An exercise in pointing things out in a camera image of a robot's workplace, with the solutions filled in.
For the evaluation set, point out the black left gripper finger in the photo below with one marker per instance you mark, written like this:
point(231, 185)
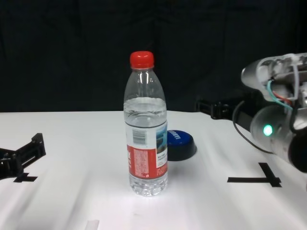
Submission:
point(31, 152)

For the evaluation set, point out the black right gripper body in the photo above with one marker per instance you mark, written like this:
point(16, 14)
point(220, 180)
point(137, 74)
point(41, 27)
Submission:
point(249, 107)

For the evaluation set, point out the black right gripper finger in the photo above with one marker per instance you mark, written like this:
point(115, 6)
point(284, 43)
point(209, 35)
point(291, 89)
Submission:
point(220, 110)

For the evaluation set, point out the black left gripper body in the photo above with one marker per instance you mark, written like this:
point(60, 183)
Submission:
point(8, 165)

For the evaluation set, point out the blue push button black base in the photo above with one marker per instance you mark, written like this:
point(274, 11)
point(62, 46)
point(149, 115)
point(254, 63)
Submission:
point(180, 143)

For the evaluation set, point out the clear water bottle red cap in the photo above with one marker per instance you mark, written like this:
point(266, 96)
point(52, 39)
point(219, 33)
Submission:
point(141, 119)

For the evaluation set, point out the translucent tape strip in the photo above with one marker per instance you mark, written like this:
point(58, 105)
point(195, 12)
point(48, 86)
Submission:
point(92, 221)

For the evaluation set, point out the black backdrop cloth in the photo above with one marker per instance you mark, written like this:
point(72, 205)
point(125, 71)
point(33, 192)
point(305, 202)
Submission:
point(48, 48)

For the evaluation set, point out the white right camera zip tie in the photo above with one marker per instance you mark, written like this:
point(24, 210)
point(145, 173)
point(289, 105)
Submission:
point(297, 79)

